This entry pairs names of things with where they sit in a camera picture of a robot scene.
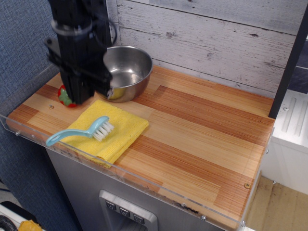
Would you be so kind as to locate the grey toy fridge cabinet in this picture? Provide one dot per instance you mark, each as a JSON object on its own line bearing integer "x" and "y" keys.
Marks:
{"x": 82, "y": 182}

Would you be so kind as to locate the light blue brush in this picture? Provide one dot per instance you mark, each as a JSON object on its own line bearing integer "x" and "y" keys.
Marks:
{"x": 99, "y": 130}

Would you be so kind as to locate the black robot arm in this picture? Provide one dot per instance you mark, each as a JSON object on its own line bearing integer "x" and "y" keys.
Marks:
{"x": 79, "y": 13}

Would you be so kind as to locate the stainless steel bowl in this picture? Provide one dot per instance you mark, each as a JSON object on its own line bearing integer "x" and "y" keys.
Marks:
{"x": 130, "y": 68}

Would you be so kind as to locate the white toy sink counter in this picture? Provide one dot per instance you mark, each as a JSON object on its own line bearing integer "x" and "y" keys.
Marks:
{"x": 286, "y": 157}

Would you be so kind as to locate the yellow folded cloth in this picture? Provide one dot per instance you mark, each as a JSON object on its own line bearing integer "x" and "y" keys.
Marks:
{"x": 128, "y": 128}

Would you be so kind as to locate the black right frame post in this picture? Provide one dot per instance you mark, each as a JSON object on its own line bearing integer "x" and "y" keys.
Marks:
{"x": 290, "y": 66}

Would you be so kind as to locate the grey dispenser button panel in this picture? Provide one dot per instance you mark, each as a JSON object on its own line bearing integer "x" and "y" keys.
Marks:
{"x": 122, "y": 215}

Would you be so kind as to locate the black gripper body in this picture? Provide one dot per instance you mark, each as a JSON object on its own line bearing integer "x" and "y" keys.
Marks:
{"x": 80, "y": 50}

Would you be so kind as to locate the red toy strawberry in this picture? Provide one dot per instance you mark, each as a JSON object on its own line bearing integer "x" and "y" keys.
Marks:
{"x": 64, "y": 98}

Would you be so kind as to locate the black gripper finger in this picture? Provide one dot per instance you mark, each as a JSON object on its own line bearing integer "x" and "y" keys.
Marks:
{"x": 103, "y": 86}
{"x": 77, "y": 86}

